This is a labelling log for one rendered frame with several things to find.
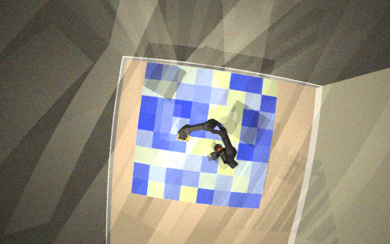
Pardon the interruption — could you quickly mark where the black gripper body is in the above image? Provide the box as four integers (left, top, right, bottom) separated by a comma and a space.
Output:
210, 149, 226, 160

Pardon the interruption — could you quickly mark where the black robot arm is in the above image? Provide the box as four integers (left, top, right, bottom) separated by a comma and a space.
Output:
177, 118, 237, 168

